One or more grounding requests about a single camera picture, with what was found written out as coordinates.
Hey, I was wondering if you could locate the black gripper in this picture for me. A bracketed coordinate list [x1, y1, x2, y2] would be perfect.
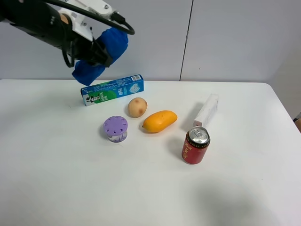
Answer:
[0, 0, 113, 67]

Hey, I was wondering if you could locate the blue cloth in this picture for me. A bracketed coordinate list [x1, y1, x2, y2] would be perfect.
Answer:
[72, 28, 128, 86]

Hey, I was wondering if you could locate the blue green toothpaste box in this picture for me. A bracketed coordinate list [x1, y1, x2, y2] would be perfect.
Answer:
[80, 75, 144, 106]

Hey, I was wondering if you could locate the brown potato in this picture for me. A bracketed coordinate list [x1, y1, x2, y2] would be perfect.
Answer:
[127, 97, 148, 118]

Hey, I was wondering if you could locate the purple air freshener jar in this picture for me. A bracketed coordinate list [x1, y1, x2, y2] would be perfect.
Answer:
[103, 116, 128, 143]

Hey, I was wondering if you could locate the yellow mango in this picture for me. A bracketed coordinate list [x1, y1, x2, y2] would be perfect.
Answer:
[142, 110, 177, 133]

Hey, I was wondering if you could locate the white rectangular box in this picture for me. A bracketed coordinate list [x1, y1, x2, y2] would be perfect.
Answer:
[193, 94, 219, 128]

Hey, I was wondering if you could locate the red soda can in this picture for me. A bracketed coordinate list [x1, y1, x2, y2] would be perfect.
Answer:
[182, 126, 211, 164]

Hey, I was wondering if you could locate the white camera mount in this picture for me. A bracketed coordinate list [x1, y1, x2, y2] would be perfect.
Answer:
[58, 0, 118, 42]

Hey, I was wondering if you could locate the black cable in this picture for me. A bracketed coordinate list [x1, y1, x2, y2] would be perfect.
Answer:
[44, 0, 136, 69]

